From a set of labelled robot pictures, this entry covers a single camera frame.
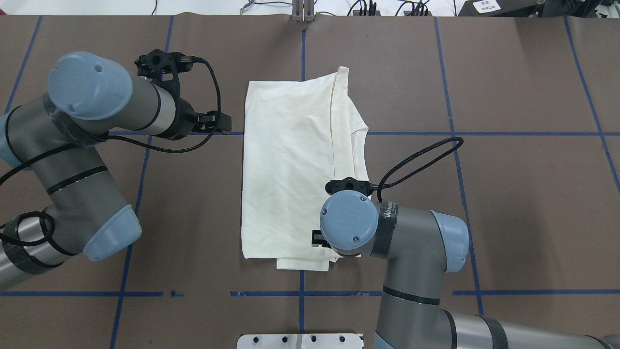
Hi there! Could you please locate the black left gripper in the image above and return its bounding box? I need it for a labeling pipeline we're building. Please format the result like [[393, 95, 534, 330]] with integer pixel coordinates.
[[135, 49, 232, 141]]

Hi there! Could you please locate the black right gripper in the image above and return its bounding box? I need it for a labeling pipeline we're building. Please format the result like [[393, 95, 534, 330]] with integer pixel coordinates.
[[311, 177, 372, 248]]

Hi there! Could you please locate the cream long-sleeve cat shirt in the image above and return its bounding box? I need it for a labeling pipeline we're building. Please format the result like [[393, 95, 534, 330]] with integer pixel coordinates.
[[241, 66, 369, 272]]

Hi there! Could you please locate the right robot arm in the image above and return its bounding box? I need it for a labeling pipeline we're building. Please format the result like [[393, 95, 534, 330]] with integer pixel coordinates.
[[312, 177, 619, 349]]

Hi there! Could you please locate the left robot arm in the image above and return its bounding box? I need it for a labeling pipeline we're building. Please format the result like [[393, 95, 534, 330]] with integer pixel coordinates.
[[1, 49, 231, 291]]

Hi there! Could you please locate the black box with label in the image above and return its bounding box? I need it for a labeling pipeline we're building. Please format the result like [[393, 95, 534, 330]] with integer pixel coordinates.
[[457, 0, 545, 17]]

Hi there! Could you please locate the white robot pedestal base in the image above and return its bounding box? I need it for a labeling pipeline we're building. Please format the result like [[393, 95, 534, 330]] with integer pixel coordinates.
[[236, 333, 365, 349]]

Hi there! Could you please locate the aluminium frame post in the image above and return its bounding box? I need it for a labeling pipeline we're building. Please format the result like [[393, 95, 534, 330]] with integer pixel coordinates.
[[291, 0, 316, 23]]

